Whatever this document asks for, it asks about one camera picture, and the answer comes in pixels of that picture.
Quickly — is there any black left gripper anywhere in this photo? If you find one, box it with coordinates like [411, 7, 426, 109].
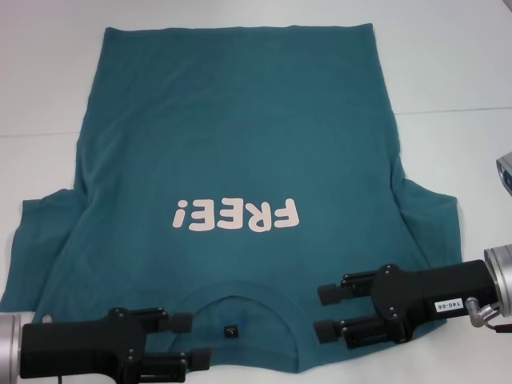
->
[22, 306, 212, 382]

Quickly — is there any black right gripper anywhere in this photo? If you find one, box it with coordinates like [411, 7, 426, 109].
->
[313, 263, 498, 349]

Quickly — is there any teal t-shirt with FREE! print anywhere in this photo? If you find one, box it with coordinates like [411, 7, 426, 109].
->
[0, 24, 467, 364]

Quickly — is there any right gripper cable, silver connector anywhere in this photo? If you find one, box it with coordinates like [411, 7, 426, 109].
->
[463, 294, 512, 334]

